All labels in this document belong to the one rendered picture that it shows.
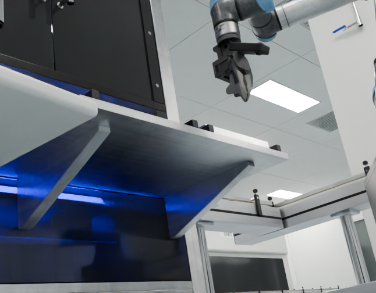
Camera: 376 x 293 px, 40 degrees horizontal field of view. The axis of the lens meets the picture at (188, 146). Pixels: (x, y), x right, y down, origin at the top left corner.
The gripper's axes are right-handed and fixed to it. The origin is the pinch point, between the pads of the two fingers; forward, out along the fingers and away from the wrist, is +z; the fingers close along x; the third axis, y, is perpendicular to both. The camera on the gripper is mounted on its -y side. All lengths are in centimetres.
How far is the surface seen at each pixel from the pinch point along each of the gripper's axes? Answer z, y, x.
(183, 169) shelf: 18.2, 16.4, 12.9
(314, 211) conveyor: 17, 34, -83
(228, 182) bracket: 21.9, 12.0, 0.1
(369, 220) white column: 15, 37, -144
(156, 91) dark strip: -21.3, 38.5, -3.5
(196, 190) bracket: 20.1, 24.3, 0.1
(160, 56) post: -37, 38, -8
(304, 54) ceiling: -191, 126, -309
